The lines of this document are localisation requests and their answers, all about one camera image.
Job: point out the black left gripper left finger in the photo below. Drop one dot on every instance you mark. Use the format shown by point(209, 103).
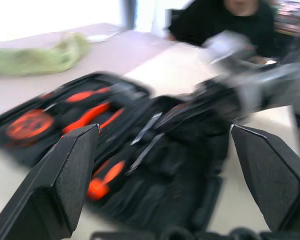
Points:
point(57, 180)

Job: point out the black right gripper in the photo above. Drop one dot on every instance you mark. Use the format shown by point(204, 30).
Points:
point(211, 100)

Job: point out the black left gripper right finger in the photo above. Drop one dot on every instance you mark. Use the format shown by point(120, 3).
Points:
point(272, 180)

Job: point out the black open tool case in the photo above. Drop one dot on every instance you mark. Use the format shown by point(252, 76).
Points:
point(155, 190)

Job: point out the orange black stubby screwdriver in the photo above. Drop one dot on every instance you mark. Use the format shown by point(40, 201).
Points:
point(105, 179)

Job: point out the orange round tape measure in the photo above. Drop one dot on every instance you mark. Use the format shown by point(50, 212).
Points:
point(30, 127)

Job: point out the silver metal wrench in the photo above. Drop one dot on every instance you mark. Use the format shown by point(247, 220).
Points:
point(146, 129)
point(145, 155)

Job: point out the person in black sweater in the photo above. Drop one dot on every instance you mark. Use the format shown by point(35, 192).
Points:
point(215, 22)

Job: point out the green crumpled cloth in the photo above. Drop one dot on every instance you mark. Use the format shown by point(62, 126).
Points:
point(35, 58)

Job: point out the white flat paper sheet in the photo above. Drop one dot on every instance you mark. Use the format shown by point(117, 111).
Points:
point(98, 38)

